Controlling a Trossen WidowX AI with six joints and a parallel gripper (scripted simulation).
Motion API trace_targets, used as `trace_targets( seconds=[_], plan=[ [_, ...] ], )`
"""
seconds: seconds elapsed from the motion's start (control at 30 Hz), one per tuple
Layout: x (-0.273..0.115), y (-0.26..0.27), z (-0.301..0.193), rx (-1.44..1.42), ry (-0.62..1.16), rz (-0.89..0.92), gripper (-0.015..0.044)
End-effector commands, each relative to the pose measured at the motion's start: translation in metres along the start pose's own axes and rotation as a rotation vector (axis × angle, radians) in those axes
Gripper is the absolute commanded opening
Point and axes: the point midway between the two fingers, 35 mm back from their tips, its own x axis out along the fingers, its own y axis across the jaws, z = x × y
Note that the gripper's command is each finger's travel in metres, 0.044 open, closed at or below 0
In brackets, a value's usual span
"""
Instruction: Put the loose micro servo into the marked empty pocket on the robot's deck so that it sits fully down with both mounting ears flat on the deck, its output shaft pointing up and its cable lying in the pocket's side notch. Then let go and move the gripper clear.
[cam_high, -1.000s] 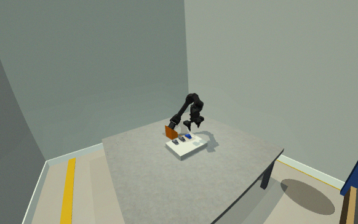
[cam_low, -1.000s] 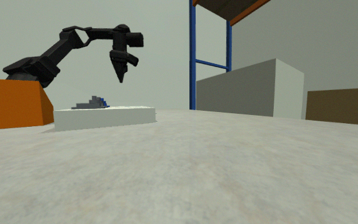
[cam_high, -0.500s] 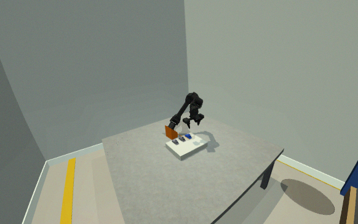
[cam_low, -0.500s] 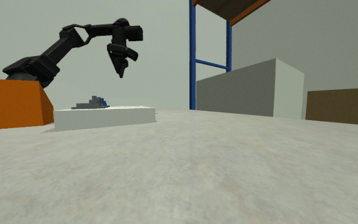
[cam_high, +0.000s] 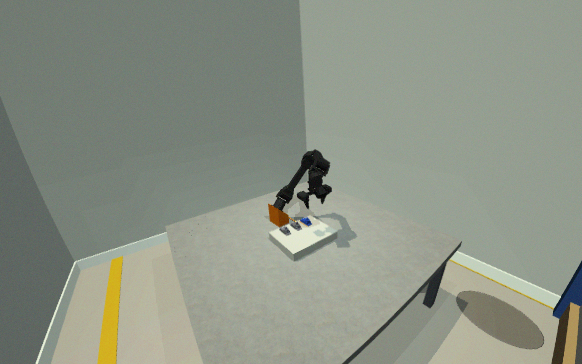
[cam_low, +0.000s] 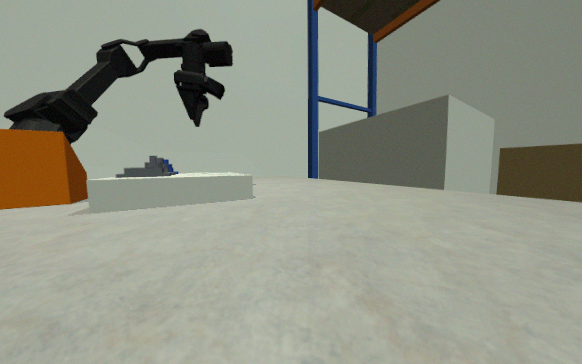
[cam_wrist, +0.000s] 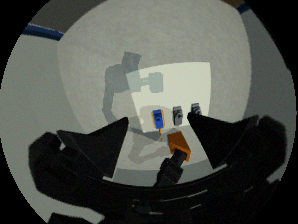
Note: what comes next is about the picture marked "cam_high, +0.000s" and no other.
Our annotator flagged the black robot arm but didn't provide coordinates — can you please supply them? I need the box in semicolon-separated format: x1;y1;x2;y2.
272;149;330;212

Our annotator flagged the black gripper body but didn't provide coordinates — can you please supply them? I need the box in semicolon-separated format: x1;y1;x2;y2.
297;181;332;201

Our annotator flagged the blue micro servo with orange cable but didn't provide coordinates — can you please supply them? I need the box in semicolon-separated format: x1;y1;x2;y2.
300;217;312;227

